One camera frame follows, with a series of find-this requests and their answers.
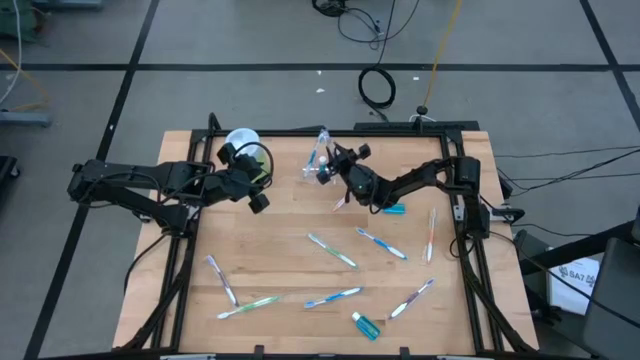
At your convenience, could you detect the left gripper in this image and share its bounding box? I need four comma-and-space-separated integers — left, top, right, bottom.
201, 141, 272, 215

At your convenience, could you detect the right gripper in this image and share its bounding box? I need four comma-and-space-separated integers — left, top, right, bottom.
315, 143, 377, 207

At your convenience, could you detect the green toothbrush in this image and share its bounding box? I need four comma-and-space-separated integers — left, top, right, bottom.
216, 294, 282, 321
306, 231, 360, 270

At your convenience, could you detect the blue toothbrush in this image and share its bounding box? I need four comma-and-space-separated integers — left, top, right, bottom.
354, 226, 409, 262
303, 285, 365, 310

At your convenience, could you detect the purple toothbrush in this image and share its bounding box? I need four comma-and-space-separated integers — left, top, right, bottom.
205, 254, 240, 308
387, 277, 436, 321

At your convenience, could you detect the green disinfecting wipes canister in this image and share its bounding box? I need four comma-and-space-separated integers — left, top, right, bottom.
223, 127, 274, 185

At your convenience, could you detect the grey metal base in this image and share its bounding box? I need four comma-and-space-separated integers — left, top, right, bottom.
0, 110, 53, 129

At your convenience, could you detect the black caster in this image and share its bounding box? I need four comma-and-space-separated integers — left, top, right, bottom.
0, 155, 21, 197

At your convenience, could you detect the black metal bar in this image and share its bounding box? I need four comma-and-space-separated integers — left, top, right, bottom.
519, 219, 639, 276

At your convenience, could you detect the white cardboard box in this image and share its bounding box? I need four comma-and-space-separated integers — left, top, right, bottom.
547, 256, 601, 317

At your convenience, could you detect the green bag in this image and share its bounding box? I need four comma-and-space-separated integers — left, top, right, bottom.
0, 0, 42, 44

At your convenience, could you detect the black metal table frame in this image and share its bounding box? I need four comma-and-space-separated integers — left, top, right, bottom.
113, 112, 540, 360

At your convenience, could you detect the black cable with coil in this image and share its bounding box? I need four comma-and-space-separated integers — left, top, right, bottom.
356, 0, 399, 124

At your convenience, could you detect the yellow hanging cable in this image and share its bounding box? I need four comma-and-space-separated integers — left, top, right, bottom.
421, 0, 464, 109

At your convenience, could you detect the black cable bundle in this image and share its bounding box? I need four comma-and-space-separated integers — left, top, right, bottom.
310, 0, 422, 51

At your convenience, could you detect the white cable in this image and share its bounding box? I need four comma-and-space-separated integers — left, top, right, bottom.
0, 0, 25, 107

